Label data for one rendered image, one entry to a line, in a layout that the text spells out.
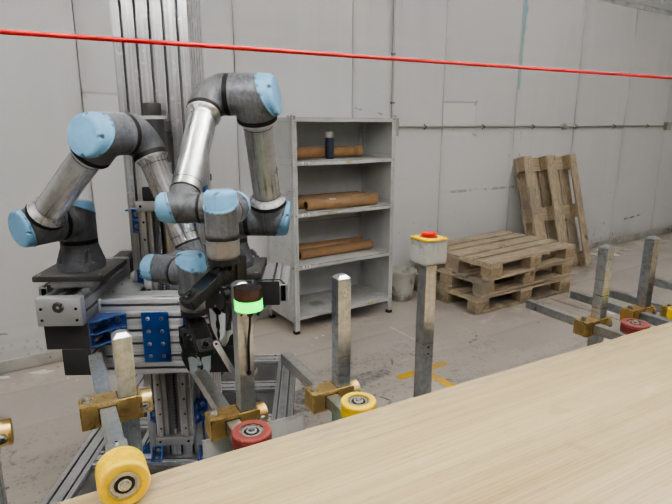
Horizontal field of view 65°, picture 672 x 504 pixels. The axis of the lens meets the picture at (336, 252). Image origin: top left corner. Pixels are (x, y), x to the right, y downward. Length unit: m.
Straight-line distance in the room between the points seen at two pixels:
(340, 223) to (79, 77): 2.17
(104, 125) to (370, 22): 3.36
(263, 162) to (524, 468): 1.06
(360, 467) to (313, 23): 3.67
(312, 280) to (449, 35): 2.48
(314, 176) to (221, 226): 3.10
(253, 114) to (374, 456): 0.95
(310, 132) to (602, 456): 3.46
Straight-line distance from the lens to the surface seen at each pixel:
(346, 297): 1.28
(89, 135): 1.52
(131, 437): 1.23
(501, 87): 5.65
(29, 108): 3.67
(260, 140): 1.58
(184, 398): 2.10
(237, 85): 1.52
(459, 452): 1.10
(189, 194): 1.33
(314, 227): 4.32
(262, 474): 1.03
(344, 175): 4.41
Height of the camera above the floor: 1.50
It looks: 14 degrees down
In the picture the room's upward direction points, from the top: straight up
